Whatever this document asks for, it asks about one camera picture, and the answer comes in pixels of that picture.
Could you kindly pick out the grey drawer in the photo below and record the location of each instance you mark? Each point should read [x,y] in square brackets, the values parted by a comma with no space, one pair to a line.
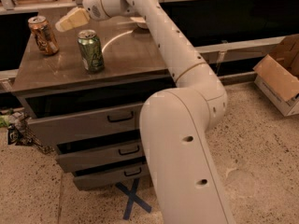
[112,176]
[56,130]
[99,156]

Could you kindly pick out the blue tape cross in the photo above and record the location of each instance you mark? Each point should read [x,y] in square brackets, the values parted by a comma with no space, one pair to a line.
[132,198]

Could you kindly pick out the metal window rail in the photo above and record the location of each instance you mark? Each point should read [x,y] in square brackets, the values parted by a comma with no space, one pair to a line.
[236,51]

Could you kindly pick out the grey drawer cabinet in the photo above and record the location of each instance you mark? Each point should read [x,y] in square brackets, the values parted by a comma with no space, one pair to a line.
[49,86]

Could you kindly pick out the green soda can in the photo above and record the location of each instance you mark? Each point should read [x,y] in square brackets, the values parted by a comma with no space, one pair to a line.
[90,49]

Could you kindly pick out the bottom grey drawer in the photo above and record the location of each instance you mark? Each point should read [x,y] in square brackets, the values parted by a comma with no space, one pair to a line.
[112,176]

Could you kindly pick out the middle grey drawer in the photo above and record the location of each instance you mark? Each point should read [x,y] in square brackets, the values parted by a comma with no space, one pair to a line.
[99,156]

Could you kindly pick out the white paper bowl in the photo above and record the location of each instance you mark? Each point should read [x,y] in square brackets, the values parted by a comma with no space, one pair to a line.
[140,22]

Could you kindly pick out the orange soda can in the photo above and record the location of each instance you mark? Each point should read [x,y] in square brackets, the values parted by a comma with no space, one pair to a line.
[43,34]

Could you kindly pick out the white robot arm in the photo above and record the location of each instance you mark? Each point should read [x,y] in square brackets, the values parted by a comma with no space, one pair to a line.
[173,122]

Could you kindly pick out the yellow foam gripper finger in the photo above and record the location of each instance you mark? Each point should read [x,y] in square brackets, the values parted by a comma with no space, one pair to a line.
[74,18]

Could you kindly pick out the cardboard box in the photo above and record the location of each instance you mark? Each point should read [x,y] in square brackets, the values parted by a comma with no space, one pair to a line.
[278,75]

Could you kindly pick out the top grey drawer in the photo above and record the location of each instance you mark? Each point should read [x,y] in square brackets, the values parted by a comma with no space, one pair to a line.
[56,130]

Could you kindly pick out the wire basket with clutter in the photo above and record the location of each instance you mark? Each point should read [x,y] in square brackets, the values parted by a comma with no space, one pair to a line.
[18,131]

